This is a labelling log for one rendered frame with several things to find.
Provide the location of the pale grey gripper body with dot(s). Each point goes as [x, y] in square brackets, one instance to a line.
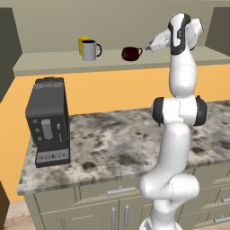
[159, 41]

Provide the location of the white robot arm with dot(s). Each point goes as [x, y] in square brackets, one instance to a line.
[176, 143]

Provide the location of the dark red mug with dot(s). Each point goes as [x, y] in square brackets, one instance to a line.
[130, 54]

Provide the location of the yellow mug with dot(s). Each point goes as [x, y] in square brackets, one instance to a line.
[81, 45]

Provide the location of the olive base cabinet door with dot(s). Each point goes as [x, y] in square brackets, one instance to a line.
[137, 214]
[81, 217]

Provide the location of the olive blank cabinet panel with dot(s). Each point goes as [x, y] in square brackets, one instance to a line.
[55, 199]

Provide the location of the black coffee machine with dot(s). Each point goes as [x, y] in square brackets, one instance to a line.
[48, 119]

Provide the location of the olive drawer front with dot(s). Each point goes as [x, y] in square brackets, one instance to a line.
[92, 190]
[212, 173]
[206, 221]
[212, 199]

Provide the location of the olive open wall cabinet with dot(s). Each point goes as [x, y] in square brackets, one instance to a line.
[113, 21]

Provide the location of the olive wall cabinet door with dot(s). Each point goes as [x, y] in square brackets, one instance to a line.
[9, 54]
[218, 30]

